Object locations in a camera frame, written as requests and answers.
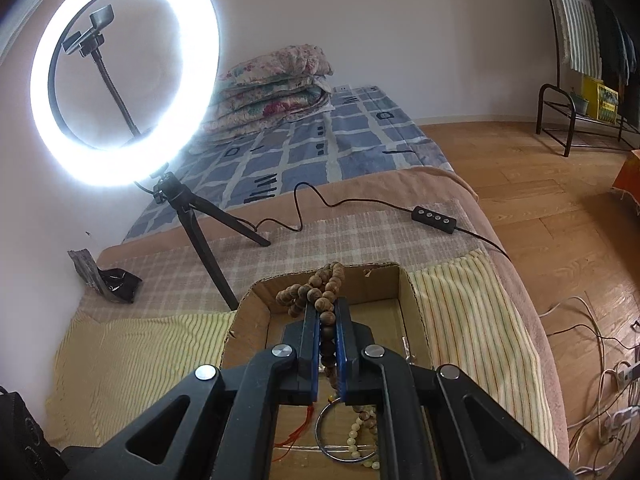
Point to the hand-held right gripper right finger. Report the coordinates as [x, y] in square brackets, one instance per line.
[341, 360]

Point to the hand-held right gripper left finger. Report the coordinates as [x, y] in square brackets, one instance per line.
[315, 360]

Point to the cardboard box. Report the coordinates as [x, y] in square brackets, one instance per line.
[250, 330]

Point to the dark thin bangle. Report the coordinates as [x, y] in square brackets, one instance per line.
[317, 432]

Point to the yellow striped blanket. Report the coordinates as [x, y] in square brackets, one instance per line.
[450, 310]

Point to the beige plaid cloth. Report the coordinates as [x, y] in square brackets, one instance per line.
[350, 235]

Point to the black mini tripod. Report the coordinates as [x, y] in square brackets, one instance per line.
[200, 225]

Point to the black printed bag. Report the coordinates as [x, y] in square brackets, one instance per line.
[117, 282]

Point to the blue patterned bed sheet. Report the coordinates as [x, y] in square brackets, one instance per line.
[325, 150]

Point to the folded floral quilt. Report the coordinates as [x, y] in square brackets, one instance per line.
[270, 90]

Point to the white power strip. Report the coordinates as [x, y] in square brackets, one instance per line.
[631, 367]

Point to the orange cloth covered table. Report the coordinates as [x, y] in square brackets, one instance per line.
[630, 175]

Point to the black metal clothes rack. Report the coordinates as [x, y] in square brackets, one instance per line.
[555, 87]

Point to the yellow plastic crate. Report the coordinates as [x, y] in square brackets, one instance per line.
[600, 100]

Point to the black phone holder gooseneck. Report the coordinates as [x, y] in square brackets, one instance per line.
[102, 17]

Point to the striped hanging towel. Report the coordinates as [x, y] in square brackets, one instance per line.
[575, 20]

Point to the dark hanging clothes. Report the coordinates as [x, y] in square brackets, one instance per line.
[615, 45]

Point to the white wall outlet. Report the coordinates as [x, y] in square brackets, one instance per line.
[343, 89]

